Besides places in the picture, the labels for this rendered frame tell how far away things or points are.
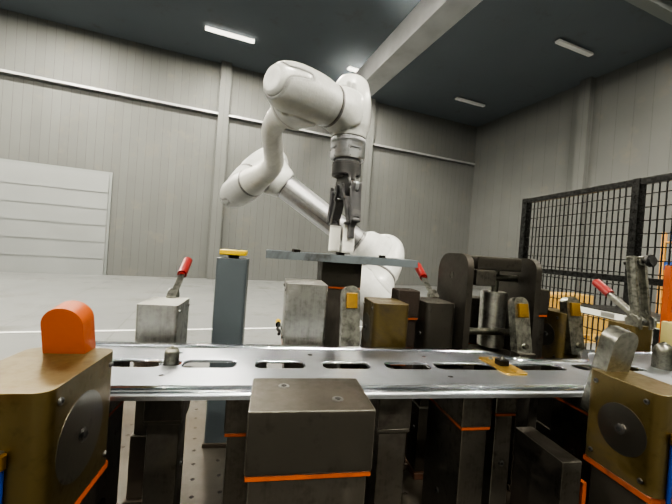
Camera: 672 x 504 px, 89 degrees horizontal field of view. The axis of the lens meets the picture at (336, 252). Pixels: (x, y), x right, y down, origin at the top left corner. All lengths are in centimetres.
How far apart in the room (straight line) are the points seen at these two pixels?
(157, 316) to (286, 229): 1068
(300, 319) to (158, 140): 1092
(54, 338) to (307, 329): 39
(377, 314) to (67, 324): 48
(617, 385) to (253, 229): 1082
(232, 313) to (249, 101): 1121
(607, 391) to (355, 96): 73
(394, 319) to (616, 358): 34
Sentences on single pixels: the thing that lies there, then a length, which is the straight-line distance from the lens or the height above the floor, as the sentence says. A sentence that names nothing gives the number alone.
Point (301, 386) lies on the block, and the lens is 40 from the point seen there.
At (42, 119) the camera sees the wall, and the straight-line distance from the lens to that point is 1209.
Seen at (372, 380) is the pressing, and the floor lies 100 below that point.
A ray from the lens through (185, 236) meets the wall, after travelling 1104.
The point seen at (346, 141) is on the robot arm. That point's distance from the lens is 87.
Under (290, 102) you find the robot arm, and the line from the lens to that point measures 78.
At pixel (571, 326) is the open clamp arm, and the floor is 104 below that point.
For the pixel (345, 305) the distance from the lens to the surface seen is 68.
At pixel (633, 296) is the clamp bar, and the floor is 112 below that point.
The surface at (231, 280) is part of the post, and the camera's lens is 83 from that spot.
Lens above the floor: 118
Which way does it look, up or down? 1 degrees down
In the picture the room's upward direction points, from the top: 4 degrees clockwise
